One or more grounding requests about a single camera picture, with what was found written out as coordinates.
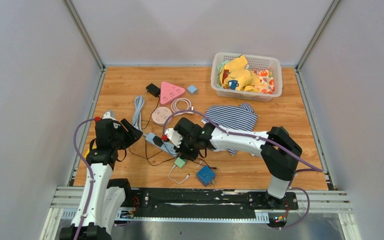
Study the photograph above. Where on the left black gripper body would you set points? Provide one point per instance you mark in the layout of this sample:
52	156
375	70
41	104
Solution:
113	142

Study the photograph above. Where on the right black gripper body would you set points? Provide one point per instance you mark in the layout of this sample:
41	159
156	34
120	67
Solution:
187	148

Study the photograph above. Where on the light blue power strip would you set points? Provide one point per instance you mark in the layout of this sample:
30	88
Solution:
157	142

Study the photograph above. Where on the green cube charger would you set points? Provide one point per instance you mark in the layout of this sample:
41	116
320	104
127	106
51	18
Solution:
179	162

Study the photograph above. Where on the black adapter with cable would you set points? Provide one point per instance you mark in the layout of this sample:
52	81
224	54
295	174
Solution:
146	157

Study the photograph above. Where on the blue cube charger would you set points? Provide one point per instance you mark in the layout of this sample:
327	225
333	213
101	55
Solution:
205	176

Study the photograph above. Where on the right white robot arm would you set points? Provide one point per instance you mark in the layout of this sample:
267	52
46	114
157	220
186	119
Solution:
278	150

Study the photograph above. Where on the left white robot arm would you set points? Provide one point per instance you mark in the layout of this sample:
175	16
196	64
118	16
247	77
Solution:
102	196

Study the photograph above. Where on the pink round power strip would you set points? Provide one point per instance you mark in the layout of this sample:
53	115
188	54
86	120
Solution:
160	115

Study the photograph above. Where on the light blue small charger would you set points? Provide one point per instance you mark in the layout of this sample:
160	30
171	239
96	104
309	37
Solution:
192	90

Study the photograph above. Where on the black adapter at back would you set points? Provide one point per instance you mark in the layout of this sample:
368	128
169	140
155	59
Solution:
154	90

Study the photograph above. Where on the blue striped shirt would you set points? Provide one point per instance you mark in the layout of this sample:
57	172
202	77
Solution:
241	117

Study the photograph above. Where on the pink triangular power strip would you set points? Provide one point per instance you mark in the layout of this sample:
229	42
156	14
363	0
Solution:
170	92

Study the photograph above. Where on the yellow clothes in basket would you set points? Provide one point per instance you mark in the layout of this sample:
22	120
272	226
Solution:
236	75

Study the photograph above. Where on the white plastic basket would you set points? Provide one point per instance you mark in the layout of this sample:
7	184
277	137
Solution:
256	62

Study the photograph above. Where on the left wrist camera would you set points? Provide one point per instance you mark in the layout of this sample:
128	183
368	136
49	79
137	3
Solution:
109	115

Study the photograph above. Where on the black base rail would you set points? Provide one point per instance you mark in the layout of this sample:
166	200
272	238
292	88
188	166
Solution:
203	205

